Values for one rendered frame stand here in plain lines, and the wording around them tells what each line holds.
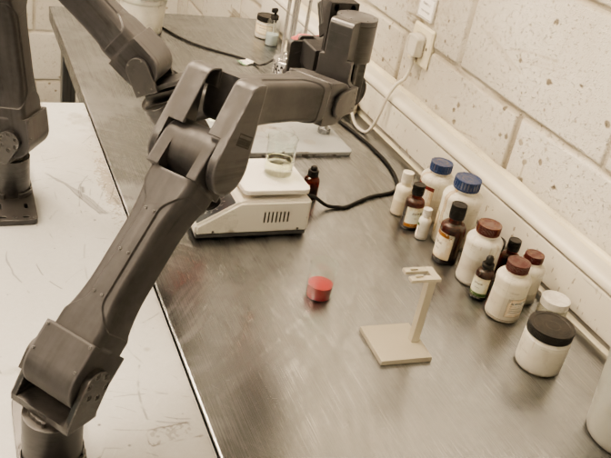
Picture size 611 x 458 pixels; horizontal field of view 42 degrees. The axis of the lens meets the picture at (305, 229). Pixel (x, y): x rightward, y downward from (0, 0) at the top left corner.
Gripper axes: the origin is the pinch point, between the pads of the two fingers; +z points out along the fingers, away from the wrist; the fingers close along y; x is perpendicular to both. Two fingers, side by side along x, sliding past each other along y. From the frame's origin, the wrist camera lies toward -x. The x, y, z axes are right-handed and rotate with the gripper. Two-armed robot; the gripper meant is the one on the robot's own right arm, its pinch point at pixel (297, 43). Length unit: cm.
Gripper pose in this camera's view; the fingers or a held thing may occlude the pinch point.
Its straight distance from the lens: 128.9
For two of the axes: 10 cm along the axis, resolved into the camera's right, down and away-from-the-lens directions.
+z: -3.6, -5.2, 7.8
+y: -9.2, 0.5, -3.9
